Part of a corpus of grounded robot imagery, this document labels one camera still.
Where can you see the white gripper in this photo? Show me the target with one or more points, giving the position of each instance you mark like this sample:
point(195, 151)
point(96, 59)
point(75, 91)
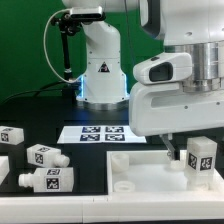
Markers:
point(164, 109)

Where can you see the white square table top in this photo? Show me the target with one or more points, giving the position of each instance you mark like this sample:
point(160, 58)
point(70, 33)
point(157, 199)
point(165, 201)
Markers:
point(151, 172)

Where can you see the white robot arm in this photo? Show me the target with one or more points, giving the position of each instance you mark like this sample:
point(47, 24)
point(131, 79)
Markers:
point(182, 88)

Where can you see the white fiducial marker sheet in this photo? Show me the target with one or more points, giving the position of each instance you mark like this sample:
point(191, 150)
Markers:
point(98, 134)

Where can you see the white U-shaped obstacle fence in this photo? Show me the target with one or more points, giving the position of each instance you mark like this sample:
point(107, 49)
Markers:
point(110, 208)

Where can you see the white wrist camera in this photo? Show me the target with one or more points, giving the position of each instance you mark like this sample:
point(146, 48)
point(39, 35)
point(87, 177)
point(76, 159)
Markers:
point(164, 68)

